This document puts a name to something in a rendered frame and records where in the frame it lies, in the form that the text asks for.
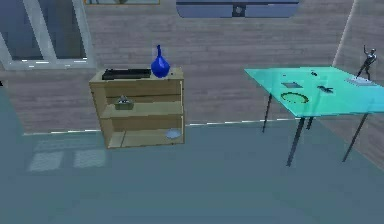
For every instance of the pale blue plate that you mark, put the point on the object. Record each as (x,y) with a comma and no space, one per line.
(173,133)

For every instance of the light wooden open shelf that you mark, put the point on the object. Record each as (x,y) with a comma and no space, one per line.
(146,91)

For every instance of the blue glass vase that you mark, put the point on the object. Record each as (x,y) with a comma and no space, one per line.
(160,66)

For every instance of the small grey-green bowl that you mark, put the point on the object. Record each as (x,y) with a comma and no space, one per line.
(124,104)

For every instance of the black flat keyboard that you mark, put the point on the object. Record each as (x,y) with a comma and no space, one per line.
(126,73)

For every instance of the small grey flat square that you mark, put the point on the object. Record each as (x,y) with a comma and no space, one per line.
(291,85)

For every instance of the small black round object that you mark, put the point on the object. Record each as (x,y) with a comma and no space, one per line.
(314,73)

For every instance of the small dark star-shaped object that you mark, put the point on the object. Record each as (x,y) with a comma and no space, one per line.
(325,89)

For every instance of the turquoise glass table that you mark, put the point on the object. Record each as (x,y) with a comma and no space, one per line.
(336,100)

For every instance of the white-framed window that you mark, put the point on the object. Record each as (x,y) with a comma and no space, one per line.
(46,36)

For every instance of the dark metal figure statue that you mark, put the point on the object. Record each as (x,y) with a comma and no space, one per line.
(368,62)

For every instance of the blue wall-mounted panel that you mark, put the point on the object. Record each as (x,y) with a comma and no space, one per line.
(237,9)

